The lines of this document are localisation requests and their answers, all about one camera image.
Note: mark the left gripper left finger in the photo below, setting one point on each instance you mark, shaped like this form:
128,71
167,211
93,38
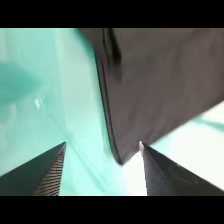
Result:
40,176

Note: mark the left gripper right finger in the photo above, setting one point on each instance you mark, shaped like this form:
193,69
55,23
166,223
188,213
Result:
166,180

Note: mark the dark grey garment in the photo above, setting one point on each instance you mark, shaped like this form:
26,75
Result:
156,83

